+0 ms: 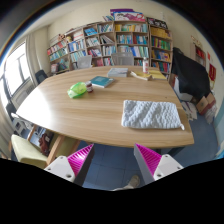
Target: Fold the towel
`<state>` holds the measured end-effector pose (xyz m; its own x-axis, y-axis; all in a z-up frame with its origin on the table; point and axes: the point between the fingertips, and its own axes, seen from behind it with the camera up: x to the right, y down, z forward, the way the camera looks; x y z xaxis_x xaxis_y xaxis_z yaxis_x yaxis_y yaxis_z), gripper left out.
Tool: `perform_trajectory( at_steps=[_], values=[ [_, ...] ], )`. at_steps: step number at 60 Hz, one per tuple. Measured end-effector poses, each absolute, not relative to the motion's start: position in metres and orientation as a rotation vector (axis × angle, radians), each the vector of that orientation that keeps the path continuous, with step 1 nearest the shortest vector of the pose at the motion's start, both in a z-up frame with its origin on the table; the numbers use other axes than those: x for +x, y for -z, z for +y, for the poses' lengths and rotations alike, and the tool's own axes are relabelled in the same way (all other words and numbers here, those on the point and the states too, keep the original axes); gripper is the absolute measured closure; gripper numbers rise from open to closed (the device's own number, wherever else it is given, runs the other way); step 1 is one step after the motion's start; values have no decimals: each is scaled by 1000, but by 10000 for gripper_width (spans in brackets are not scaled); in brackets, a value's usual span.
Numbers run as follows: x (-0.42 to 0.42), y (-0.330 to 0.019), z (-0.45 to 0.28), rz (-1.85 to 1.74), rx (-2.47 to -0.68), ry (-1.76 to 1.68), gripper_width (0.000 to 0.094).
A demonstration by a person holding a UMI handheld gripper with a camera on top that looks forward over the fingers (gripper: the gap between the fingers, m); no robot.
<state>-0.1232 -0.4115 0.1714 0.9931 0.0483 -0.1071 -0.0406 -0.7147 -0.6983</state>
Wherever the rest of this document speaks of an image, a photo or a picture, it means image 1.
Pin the grey mesh chair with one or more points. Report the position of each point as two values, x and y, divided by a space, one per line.
84 62
122 58

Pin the dark office chair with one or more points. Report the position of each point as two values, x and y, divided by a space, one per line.
40 76

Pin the black cloth covered object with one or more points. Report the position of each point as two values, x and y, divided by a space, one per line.
192 76

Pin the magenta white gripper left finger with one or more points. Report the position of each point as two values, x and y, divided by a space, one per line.
73 168

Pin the cardboard box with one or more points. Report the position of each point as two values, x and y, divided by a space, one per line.
205 103

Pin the yellow folder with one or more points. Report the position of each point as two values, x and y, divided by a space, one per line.
156 74

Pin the yellow book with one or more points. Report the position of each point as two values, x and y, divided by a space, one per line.
141 75

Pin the green plastic container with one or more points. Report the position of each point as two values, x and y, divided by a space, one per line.
77 90

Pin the shoe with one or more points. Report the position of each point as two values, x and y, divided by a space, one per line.
133 183

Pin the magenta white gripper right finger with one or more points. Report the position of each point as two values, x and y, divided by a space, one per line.
154 166

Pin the white red bottle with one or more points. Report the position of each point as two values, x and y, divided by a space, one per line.
145 65

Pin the olive green chair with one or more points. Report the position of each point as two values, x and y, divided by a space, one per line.
28 153

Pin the grey mesh chair left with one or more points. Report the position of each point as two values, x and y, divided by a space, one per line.
84 62

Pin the grey mesh chair right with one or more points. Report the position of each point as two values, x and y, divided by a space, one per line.
122 58

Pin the wooden oval table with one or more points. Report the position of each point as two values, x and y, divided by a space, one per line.
96 117

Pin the window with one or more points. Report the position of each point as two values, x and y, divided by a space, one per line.
16 69

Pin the white textured towel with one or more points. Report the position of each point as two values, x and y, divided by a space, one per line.
150 115

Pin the wooden bookshelf with books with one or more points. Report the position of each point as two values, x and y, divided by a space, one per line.
102 39

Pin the teal book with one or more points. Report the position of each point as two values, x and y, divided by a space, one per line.
101 81

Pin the small dark jar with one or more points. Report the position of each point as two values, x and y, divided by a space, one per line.
89 86

